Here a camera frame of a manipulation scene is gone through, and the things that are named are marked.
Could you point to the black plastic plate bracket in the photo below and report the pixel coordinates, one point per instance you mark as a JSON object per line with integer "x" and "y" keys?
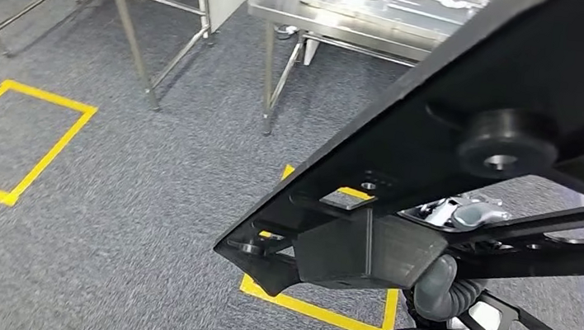
{"x": 440, "y": 120}

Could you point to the stamped silver metal panel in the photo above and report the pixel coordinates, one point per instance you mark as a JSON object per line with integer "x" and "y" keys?
{"x": 387, "y": 4}

